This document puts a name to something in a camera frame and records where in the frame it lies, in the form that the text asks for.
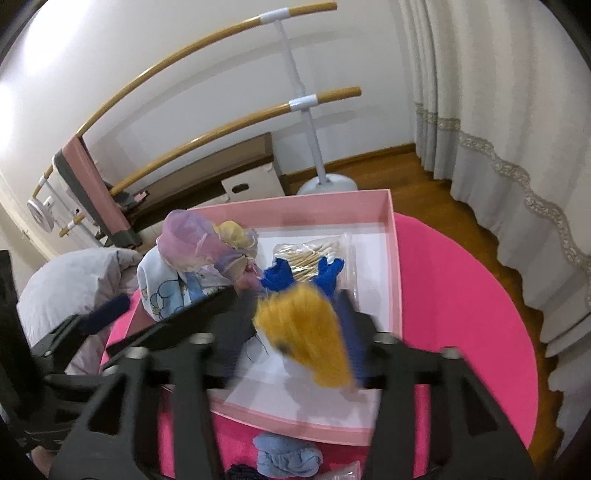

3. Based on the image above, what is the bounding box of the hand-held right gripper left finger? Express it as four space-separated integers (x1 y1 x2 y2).
48 295 262 480

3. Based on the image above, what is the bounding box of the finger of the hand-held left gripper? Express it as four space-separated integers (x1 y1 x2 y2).
76 295 132 335

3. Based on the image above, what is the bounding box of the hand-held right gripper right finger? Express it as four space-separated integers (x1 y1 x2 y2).
332 295 536 480

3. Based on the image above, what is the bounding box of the yellow spotted sock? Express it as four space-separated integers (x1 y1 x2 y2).
254 281 358 393

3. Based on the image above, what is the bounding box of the white cartoon print cloth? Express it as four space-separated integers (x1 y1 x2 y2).
137 251 232 321

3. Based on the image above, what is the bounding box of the lilac sheer cap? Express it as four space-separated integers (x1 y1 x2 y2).
212 251 254 287

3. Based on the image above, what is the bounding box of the bag of cotton swabs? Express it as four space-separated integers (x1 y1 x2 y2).
272 233 358 301

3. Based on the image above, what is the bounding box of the pink sheer cap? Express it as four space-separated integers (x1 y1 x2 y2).
156 209 232 275

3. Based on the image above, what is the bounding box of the yellow sheer cap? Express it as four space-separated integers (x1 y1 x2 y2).
213 220 259 254

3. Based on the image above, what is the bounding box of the pink cardboard box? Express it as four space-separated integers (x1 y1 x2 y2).
107 188 403 448

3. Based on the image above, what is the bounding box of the white duvet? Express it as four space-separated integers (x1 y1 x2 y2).
16 247 144 377

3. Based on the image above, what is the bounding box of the pink tablecloth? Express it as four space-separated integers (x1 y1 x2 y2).
106 212 540 480

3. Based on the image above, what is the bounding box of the small pink grey object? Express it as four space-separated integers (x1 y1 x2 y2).
113 187 151 208

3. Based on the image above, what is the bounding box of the small white fan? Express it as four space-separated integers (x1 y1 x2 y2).
26 198 58 234

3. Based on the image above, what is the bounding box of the light blue cloth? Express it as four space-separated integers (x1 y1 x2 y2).
253 433 324 478

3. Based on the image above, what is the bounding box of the pink grey towel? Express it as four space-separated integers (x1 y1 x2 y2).
53 135 144 247

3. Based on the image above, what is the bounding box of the clear plastic bag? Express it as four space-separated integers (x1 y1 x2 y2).
321 459 365 480

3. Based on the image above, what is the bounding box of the low bench with white drawers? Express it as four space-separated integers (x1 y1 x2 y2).
104 131 291 232

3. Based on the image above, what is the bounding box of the wooden ballet barre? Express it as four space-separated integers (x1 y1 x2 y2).
32 2 363 238

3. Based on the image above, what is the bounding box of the cream curtain with lace trim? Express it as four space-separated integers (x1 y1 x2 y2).
399 0 591 439

